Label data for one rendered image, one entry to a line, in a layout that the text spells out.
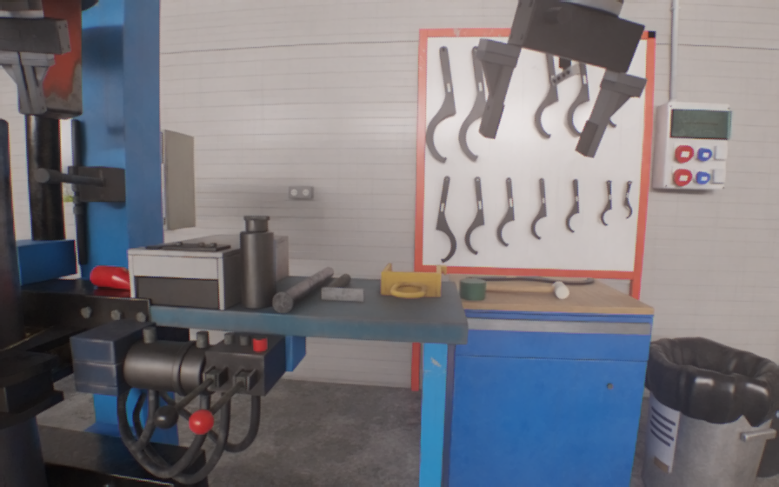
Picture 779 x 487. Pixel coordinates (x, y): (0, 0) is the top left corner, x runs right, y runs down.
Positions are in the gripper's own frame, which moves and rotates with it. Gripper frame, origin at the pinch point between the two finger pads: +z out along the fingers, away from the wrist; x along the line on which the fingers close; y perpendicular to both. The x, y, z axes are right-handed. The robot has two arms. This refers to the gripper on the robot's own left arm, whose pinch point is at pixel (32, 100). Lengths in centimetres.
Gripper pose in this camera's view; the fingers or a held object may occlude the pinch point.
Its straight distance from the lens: 89.7
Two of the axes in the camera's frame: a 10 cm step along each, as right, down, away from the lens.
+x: -9.2, 0.3, -3.8
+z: -1.8, 8.6, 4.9
